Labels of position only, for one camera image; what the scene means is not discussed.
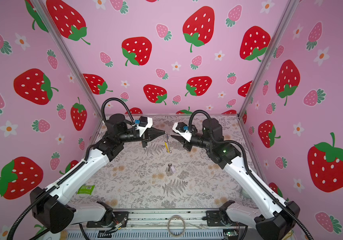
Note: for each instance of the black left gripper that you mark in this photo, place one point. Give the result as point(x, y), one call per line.
point(152, 134)

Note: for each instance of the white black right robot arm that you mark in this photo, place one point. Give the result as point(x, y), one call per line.
point(274, 217)

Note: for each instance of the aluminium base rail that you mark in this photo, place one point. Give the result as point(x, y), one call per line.
point(170, 224)

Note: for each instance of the aluminium corner post right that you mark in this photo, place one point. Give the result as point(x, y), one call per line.
point(287, 14)

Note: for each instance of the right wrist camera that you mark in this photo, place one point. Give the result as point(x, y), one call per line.
point(182, 130)

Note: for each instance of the green snack packet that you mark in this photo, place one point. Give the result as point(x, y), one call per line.
point(86, 190)

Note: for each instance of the aluminium corner post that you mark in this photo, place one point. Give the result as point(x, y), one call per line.
point(65, 23)
point(287, 14)

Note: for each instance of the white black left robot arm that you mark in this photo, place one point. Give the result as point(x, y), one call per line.
point(52, 209)

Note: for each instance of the aluminium corner post left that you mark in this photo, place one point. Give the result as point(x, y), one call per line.
point(65, 23)

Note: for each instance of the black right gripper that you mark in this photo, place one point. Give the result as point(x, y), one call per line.
point(185, 143)

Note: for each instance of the metal keyring with yellow tag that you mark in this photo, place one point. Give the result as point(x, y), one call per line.
point(166, 143)

